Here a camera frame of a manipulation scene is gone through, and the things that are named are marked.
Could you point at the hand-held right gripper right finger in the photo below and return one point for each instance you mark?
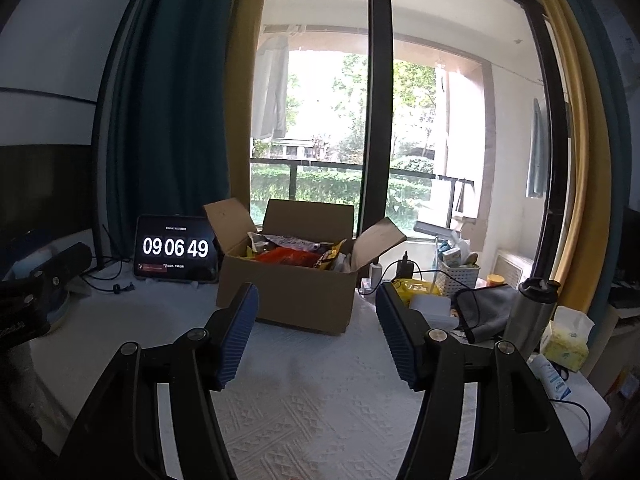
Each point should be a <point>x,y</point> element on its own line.
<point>395,335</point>

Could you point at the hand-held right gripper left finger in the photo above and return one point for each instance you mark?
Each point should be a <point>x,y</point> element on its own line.
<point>240,335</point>

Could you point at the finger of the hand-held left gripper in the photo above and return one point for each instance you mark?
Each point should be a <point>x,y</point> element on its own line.
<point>65,262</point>
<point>20,297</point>

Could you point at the brown cardboard box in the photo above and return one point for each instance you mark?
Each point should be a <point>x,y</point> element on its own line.
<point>285,295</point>

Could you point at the orange snack packet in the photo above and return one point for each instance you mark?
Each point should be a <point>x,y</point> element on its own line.
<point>285,258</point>

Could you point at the clear cracker pack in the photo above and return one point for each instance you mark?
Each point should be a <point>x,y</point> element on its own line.
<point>341,262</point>

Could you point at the yellow black snack packet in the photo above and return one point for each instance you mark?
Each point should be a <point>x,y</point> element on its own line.
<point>331,255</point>

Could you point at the white blue round object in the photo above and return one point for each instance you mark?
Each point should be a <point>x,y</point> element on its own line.
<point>57,310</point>

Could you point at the yellow plastic bag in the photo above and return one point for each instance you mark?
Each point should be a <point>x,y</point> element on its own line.
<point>415,287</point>

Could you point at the small white bottle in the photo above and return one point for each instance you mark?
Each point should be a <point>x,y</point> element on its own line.
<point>376,272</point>

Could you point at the small black bottle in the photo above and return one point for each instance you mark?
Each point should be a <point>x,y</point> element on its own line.
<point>405,264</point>

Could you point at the white storage basket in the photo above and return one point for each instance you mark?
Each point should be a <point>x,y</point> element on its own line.
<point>460,277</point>

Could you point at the silver brown snack packet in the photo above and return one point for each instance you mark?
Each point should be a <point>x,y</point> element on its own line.
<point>261,242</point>

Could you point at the white textured table cloth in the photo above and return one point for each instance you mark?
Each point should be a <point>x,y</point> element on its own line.
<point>310,400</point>

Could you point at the blue white carton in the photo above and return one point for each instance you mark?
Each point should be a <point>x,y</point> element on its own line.
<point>451,257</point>

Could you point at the dark grey cloth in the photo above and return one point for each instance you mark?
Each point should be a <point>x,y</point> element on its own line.
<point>490,310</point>

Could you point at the black tablet clock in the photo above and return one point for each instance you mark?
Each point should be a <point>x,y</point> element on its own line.
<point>175,247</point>

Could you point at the grey tray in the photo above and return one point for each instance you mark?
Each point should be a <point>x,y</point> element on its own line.
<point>435,228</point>

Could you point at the yellow lid jar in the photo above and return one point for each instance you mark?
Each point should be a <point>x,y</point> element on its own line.
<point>495,280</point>

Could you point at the brown cardboard sheet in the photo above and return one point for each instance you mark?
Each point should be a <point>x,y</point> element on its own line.
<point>470,232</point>

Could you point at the white outdoor air conditioner unit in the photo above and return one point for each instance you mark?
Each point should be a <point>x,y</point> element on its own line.
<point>512,267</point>

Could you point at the steel bottle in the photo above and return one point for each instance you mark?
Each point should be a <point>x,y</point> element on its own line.
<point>530,320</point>

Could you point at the white tube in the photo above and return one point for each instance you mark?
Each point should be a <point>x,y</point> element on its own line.
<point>550,376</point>

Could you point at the black balcony railing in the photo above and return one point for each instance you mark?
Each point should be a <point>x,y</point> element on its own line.
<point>295,180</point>

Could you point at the yellow tissue box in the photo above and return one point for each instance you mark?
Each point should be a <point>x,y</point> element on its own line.
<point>567,345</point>

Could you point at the teal curtain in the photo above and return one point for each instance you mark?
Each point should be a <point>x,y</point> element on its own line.
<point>165,110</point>
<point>612,135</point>

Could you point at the grey board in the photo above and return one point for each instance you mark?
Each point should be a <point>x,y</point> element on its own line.
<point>537,150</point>

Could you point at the black monitor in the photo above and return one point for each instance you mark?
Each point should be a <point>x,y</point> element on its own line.
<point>629,250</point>

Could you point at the mustard yellow curtain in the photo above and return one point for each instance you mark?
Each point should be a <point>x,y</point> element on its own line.
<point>580,135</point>
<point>245,85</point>

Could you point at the white hanging shirt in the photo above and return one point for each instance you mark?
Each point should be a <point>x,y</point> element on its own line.
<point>272,85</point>

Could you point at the dark door frame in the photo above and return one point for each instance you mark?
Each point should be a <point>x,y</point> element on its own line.
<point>376,110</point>

